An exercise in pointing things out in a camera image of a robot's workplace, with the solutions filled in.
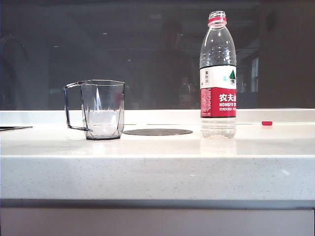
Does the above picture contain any clear red-label mineral water bottle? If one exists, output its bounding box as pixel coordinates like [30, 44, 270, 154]
[199, 10, 237, 140]

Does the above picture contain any clear faceted plastic mug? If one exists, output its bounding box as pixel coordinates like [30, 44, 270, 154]
[63, 79, 126, 141]

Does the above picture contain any dark round flat disc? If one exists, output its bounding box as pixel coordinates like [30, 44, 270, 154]
[122, 128, 193, 136]

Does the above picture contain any white cabinet front panel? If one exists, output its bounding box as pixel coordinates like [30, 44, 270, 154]
[0, 207, 315, 236]

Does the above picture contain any dark flat cooktop panel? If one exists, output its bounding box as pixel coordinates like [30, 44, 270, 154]
[0, 126, 33, 132]

